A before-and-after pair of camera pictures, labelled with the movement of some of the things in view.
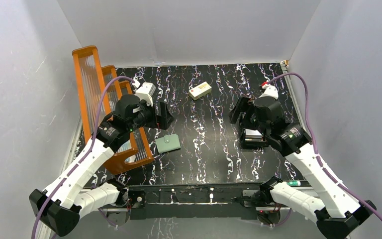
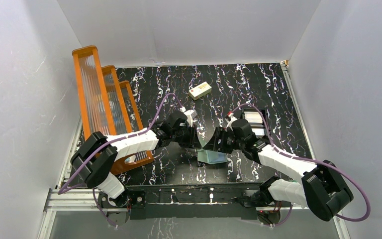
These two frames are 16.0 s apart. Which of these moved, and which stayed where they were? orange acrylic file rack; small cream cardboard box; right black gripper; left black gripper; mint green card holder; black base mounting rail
Moved: mint green card holder; left black gripper; right black gripper
Stayed: orange acrylic file rack; small cream cardboard box; black base mounting rail
